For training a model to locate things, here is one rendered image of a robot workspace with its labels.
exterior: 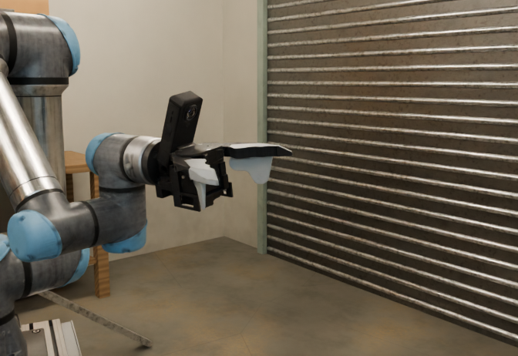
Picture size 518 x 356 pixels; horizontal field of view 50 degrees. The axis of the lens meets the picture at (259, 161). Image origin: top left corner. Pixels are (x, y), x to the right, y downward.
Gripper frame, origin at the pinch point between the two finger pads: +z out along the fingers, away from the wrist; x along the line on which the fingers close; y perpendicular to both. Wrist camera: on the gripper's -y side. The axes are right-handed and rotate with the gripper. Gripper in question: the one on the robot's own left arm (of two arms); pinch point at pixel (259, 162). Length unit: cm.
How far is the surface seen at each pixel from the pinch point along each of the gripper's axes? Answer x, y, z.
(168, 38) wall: -235, -8, -283
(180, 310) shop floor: -134, 144, -186
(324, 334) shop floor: -162, 147, -106
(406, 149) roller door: -237, 63, -93
